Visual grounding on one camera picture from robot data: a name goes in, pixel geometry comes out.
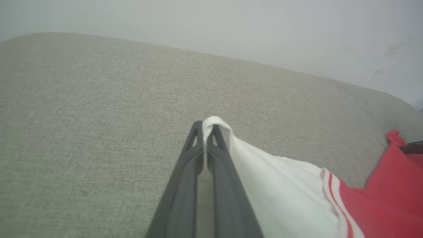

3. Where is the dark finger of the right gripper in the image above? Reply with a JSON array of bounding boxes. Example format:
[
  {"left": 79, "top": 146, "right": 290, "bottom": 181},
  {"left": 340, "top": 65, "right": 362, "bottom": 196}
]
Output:
[{"left": 399, "top": 141, "right": 423, "bottom": 154}]

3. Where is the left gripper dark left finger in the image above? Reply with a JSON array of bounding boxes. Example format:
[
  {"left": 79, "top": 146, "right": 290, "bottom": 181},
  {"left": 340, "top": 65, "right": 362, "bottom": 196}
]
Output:
[{"left": 145, "top": 121, "right": 204, "bottom": 238}]

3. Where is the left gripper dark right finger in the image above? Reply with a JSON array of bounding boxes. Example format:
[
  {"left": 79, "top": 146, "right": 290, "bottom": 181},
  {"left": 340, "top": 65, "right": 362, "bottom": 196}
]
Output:
[{"left": 206, "top": 124, "right": 265, "bottom": 238}]

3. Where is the red white basketball jersey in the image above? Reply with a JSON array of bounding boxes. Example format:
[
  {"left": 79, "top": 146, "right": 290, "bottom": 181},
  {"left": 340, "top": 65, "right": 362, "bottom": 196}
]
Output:
[{"left": 202, "top": 116, "right": 423, "bottom": 238}]

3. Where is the grey fabric sofa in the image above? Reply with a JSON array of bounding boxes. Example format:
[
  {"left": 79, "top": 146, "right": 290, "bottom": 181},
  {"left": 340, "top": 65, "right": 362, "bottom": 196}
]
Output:
[{"left": 0, "top": 32, "right": 423, "bottom": 238}]

